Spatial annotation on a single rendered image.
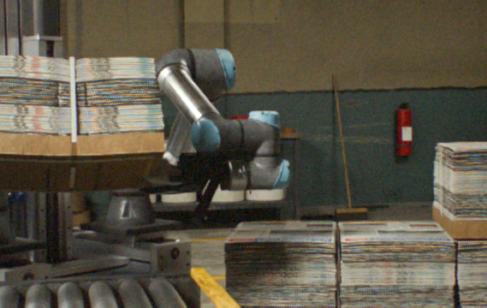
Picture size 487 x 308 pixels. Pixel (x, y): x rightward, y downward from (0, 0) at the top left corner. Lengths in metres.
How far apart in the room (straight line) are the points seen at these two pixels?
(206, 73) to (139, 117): 0.53
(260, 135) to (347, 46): 7.21
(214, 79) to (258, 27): 6.62
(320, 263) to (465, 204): 0.39
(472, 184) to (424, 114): 7.32
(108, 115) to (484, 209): 0.96
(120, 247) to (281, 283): 0.61
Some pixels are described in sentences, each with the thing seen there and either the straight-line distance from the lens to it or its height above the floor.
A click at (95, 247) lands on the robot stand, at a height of 0.74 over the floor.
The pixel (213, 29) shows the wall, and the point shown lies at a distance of 8.86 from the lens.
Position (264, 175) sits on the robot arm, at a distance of 2.13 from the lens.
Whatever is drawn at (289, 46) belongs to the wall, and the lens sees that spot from 9.12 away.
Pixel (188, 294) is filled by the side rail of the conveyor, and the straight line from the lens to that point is 1.99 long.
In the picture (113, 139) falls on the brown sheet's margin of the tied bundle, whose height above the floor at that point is 1.11.
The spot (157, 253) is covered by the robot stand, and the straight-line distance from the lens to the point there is 2.57.
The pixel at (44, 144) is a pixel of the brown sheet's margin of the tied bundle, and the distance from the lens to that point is 1.90.
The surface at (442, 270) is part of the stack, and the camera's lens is 2.30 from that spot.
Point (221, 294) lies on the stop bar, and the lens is 1.68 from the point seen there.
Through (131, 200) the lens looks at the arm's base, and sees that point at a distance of 2.68.
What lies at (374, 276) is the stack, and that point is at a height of 0.74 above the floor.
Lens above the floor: 1.18
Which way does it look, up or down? 3 degrees down
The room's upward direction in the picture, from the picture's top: 1 degrees counter-clockwise
